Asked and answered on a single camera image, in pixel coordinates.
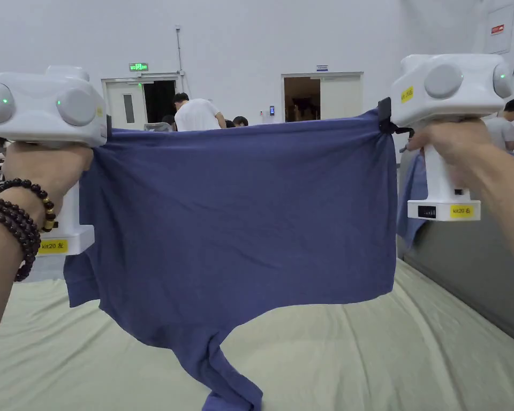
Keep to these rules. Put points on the person's left forearm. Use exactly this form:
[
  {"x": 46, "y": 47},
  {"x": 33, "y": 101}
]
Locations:
[{"x": 0, "y": 261}]

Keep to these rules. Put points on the bed with pale green sheet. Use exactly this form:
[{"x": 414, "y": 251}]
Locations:
[{"x": 368, "y": 351}]

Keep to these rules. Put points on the white double door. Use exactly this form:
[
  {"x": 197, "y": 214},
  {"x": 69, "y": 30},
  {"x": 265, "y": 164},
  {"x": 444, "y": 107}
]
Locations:
[
  {"x": 340, "y": 96},
  {"x": 126, "y": 105}
]

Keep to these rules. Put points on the person's left hand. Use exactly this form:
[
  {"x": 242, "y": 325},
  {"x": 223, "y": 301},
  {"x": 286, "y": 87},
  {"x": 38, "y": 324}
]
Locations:
[{"x": 47, "y": 167}]

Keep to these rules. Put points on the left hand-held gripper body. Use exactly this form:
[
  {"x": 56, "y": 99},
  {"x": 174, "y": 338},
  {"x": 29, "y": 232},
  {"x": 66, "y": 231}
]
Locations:
[{"x": 38, "y": 111}]

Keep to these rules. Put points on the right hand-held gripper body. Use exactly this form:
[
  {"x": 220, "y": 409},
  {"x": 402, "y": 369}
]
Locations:
[{"x": 449, "y": 92}]

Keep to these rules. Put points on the green exit sign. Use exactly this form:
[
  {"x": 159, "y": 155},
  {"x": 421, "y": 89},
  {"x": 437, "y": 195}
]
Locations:
[{"x": 138, "y": 67}]

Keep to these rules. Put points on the person's right forearm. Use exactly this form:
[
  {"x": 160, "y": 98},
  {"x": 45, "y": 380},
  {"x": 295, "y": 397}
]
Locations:
[{"x": 505, "y": 205}]

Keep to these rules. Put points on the person's right hand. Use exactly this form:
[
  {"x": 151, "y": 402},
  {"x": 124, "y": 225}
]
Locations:
[{"x": 458, "y": 137}]

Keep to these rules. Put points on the dark blue shirt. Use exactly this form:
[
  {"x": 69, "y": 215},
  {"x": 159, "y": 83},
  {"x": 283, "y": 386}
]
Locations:
[{"x": 240, "y": 214}]

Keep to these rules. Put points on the grey padded headboard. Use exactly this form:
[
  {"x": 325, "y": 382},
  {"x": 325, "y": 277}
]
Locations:
[{"x": 467, "y": 265}]

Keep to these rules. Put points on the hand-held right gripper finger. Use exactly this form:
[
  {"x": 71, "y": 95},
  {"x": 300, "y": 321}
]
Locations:
[{"x": 392, "y": 129}]

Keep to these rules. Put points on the white wall box red label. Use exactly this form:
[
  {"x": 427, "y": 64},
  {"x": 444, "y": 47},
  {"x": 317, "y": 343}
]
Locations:
[{"x": 501, "y": 30}]

